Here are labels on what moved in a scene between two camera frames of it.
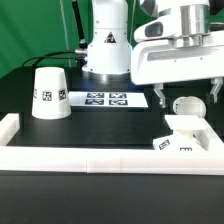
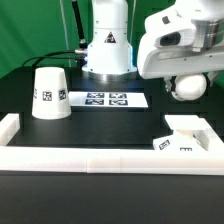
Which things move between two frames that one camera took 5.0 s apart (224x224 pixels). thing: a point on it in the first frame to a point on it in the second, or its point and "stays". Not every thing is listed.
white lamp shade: [51, 100] stays
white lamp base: [185, 136] stays
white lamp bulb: [189, 105] to [190, 86]
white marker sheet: [111, 99] stays
